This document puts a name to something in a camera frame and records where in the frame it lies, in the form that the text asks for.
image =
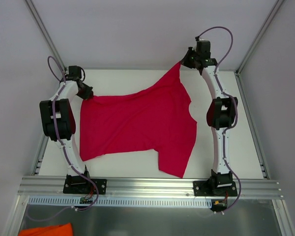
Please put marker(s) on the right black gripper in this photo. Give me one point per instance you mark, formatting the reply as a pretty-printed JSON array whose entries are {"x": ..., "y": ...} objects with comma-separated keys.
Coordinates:
[{"x": 187, "y": 60}]

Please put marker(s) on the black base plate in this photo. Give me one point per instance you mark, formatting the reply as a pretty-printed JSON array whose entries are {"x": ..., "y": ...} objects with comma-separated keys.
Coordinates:
[
  {"x": 79, "y": 185},
  {"x": 202, "y": 188}
]

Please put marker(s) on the aluminium mounting rail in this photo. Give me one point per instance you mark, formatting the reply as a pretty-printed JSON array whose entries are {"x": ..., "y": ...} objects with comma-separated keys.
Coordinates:
[{"x": 149, "y": 187}]

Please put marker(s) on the right aluminium frame post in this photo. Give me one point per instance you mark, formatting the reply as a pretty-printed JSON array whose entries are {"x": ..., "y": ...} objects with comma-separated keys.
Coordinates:
[{"x": 266, "y": 24}]

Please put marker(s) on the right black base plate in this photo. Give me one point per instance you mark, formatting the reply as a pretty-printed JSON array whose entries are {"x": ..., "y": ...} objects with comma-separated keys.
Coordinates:
[{"x": 202, "y": 188}]

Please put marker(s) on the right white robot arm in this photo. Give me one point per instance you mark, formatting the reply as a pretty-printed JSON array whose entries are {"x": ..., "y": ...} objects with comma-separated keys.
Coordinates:
[{"x": 222, "y": 114}]

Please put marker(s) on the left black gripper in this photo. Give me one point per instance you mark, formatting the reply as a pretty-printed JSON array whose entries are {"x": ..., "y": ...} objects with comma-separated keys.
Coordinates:
[{"x": 86, "y": 91}]

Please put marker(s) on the left aluminium frame post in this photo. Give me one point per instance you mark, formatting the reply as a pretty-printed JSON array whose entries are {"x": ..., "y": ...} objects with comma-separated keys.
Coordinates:
[{"x": 43, "y": 30}]

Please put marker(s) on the aluminium frame post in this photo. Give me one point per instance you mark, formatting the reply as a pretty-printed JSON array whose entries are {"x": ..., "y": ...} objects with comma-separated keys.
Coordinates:
[
  {"x": 43, "y": 30},
  {"x": 266, "y": 24}
]

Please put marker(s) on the orange folded t-shirt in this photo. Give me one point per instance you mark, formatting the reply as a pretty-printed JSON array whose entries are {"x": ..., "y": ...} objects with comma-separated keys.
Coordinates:
[{"x": 57, "y": 230}]

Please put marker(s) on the red t-shirt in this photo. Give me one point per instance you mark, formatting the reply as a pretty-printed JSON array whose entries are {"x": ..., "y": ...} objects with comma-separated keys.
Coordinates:
[{"x": 156, "y": 118}]

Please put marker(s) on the slotted grey cable duct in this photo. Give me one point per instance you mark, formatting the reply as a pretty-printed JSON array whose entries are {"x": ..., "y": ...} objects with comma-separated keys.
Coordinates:
[{"x": 121, "y": 202}]

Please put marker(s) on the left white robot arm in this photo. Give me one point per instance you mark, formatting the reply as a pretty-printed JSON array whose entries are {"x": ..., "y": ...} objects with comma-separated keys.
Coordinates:
[{"x": 58, "y": 121}]

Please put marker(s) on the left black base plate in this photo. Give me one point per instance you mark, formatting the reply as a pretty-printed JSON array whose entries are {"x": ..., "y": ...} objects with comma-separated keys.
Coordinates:
[{"x": 79, "y": 185}]

